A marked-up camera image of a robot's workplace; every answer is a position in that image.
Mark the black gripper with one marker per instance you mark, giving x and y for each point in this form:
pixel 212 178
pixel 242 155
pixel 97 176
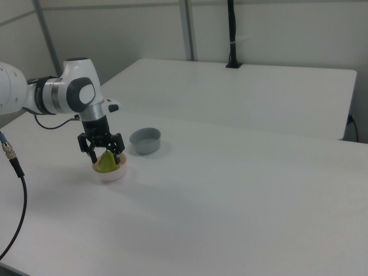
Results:
pixel 96 129

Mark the green pear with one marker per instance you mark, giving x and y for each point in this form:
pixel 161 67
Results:
pixel 106 164

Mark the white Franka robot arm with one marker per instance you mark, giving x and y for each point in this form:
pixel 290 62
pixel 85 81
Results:
pixel 17 86

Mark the pink round bowl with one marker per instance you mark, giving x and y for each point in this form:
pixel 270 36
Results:
pixel 112 176

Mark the grey round bowl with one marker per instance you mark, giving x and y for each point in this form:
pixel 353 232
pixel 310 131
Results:
pixel 143 149

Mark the white plastic folding table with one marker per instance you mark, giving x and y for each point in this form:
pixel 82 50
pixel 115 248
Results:
pixel 230 95

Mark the black camera pole with base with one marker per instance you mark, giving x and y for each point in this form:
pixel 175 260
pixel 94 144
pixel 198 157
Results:
pixel 232 43

